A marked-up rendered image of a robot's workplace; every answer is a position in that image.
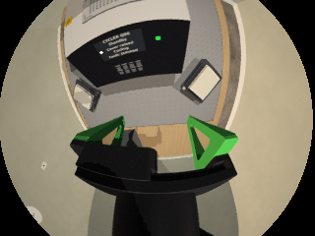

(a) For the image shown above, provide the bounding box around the white well pcr plate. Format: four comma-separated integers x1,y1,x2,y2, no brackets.
188,65,220,99

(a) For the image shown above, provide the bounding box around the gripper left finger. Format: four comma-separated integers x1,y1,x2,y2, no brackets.
74,116,125,146

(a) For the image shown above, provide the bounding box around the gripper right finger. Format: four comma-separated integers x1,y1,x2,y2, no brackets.
187,116,238,170

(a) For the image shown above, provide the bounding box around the cream well plate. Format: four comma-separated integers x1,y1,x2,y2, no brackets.
73,84,95,109

